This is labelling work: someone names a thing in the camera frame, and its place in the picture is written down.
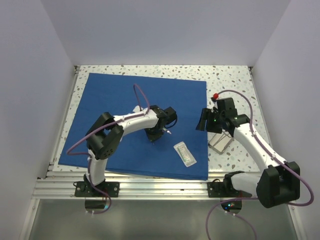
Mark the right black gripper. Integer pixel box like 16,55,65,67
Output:
196,107,225,134

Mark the metal instrument tray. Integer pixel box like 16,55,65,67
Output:
208,132,234,155

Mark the white suture packet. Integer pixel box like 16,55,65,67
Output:
173,141,197,168

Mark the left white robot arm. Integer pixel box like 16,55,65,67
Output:
85,105,178,197

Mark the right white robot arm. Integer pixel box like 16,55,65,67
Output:
196,94,300,208

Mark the blue surgical drape cloth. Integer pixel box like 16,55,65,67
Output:
59,73,209,180

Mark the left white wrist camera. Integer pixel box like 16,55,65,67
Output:
132,105,146,113

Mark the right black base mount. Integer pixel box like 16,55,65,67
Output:
206,178,241,198

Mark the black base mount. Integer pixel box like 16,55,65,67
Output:
206,178,241,198
73,181,120,198

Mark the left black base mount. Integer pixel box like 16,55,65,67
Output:
73,181,120,198

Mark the aluminium frame rail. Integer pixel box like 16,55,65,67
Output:
33,172,296,201

